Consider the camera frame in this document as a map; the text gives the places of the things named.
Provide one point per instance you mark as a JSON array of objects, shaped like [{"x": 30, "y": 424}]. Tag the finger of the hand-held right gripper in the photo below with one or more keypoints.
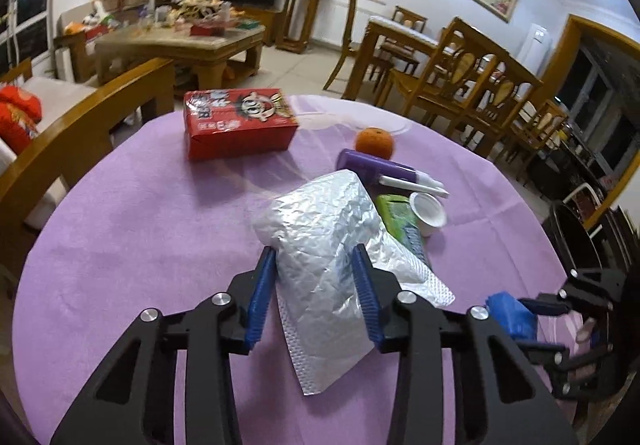
[
  {"x": 545, "y": 356},
  {"x": 547, "y": 306}
]

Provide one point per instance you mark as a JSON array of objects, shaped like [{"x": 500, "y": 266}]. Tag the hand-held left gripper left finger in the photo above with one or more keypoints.
[{"x": 260, "y": 295}]

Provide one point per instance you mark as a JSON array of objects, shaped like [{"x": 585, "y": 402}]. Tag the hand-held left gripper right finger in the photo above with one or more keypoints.
[{"x": 367, "y": 297}]

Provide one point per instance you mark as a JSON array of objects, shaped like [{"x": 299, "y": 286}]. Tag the blue wrapper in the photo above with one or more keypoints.
[{"x": 510, "y": 317}]

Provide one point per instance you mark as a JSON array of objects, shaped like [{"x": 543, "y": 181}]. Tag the black trash bin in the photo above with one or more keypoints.
[{"x": 570, "y": 240}]

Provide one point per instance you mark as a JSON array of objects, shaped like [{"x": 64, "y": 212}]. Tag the silver foil bag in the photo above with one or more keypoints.
[{"x": 320, "y": 245}]

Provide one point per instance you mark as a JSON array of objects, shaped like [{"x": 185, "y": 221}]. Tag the person's right hand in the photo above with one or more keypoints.
[{"x": 584, "y": 331}]

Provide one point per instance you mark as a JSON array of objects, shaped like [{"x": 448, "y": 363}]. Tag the green packet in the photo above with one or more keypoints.
[{"x": 395, "y": 220}]

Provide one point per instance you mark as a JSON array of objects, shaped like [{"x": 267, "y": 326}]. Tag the white plastic cup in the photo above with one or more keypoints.
[{"x": 429, "y": 215}]

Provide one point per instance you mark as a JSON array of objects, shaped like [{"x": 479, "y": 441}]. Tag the white plastic stick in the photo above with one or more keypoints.
[{"x": 415, "y": 187}]

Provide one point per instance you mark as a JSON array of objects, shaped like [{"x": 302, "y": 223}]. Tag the purple tablecloth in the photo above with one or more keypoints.
[{"x": 150, "y": 225}]

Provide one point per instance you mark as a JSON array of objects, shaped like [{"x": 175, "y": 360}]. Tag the purple bottle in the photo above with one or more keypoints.
[{"x": 365, "y": 165}]

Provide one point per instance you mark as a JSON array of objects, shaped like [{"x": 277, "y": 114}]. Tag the orange fruit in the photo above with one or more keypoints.
[{"x": 374, "y": 143}]

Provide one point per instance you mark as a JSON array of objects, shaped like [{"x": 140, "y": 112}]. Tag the red printed cardboard box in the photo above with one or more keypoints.
[{"x": 235, "y": 125}]

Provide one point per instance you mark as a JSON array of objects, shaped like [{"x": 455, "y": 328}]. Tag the wooden dining chair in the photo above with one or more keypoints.
[
  {"x": 352, "y": 20},
  {"x": 542, "y": 125},
  {"x": 425, "y": 90},
  {"x": 510, "y": 90},
  {"x": 407, "y": 17}
]

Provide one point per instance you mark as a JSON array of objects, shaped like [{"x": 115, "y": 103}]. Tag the wooden sofa white cushions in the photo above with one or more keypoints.
[{"x": 75, "y": 125}]

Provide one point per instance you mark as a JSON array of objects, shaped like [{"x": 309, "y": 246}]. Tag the white standing air conditioner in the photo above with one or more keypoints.
[{"x": 532, "y": 45}]

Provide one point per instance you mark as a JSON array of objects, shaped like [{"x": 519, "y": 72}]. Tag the wooden coffee table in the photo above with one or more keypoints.
[{"x": 175, "y": 50}]

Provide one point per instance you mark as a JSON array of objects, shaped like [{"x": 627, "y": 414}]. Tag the wooden dining table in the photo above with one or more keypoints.
[{"x": 395, "y": 32}]

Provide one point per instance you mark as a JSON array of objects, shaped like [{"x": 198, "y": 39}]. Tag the red tray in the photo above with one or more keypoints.
[{"x": 212, "y": 30}]

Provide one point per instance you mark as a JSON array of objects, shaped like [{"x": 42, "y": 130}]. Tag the wooden television stand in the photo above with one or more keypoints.
[{"x": 260, "y": 22}]

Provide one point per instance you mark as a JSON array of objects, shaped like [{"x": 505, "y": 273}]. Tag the ornate fruit basket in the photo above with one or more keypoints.
[{"x": 195, "y": 10}]

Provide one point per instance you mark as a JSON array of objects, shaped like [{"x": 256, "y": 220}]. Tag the red embroidered cushion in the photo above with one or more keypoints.
[
  {"x": 20, "y": 100},
  {"x": 17, "y": 127}
]

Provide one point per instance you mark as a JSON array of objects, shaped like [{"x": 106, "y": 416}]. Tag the small items on coffee table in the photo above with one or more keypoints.
[{"x": 145, "y": 22}]

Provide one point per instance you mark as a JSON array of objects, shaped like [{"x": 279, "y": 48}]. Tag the wooden armchair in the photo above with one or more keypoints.
[{"x": 75, "y": 50}]

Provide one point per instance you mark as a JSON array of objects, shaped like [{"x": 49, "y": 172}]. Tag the white plush dog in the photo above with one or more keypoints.
[{"x": 97, "y": 12}]

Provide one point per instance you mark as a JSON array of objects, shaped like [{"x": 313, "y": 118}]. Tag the dark window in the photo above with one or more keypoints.
[{"x": 30, "y": 25}]

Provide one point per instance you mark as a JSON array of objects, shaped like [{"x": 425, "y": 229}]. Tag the wooden door frame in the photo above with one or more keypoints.
[{"x": 575, "y": 30}]

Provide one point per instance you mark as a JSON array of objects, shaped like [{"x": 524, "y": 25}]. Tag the white wall radiator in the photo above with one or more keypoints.
[{"x": 335, "y": 20}]

